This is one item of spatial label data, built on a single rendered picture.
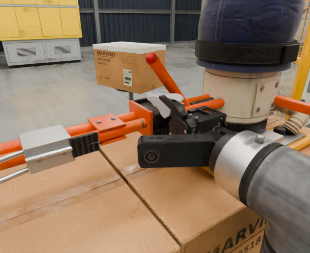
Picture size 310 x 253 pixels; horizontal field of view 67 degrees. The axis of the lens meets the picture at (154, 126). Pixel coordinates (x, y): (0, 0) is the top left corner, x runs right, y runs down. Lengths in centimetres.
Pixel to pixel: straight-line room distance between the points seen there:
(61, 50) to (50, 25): 71
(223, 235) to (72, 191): 30
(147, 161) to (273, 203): 17
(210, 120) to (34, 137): 28
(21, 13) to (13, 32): 53
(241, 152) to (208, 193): 20
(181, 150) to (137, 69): 183
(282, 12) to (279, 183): 35
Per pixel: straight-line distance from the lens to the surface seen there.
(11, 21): 760
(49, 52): 779
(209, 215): 45
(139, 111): 46
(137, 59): 213
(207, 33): 56
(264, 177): 29
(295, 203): 28
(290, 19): 56
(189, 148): 35
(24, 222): 48
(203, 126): 38
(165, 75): 46
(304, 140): 73
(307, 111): 60
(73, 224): 45
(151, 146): 34
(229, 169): 31
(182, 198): 47
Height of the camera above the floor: 126
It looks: 25 degrees down
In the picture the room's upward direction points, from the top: straight up
